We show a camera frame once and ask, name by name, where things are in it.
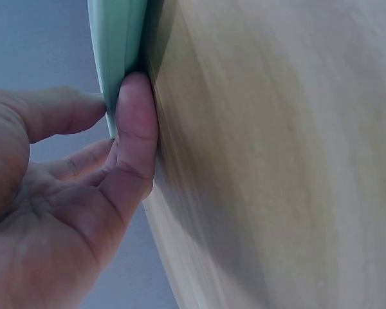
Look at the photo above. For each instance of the light green plate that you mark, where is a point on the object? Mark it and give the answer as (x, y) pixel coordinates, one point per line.
(115, 48)

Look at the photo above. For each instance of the person's left thumb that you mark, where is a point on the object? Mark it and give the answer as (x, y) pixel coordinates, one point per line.
(61, 109)

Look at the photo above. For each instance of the person's left hand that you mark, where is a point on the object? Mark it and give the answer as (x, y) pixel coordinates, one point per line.
(51, 231)

